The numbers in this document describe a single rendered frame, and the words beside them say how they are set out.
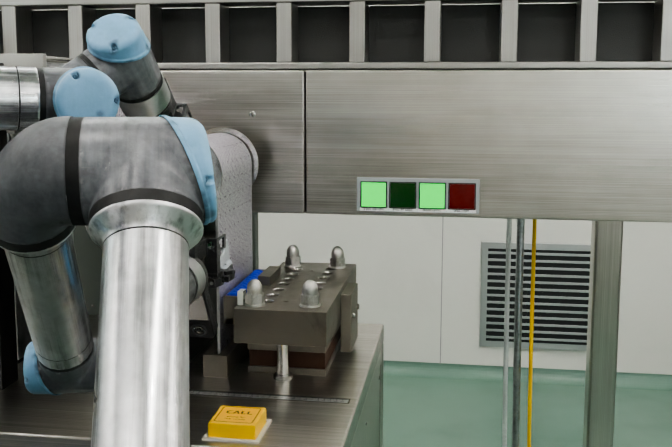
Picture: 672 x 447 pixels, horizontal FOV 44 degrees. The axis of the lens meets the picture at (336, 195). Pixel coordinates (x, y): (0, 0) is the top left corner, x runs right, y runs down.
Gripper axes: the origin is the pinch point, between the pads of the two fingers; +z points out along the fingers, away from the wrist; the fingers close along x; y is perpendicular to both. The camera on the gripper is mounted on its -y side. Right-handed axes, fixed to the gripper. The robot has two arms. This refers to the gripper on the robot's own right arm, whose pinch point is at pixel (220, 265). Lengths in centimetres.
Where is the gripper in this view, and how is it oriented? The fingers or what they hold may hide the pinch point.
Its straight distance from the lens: 147.9
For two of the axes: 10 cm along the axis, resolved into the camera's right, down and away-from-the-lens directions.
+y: 0.0, -9.9, -1.2
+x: -9.9, -0.2, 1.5
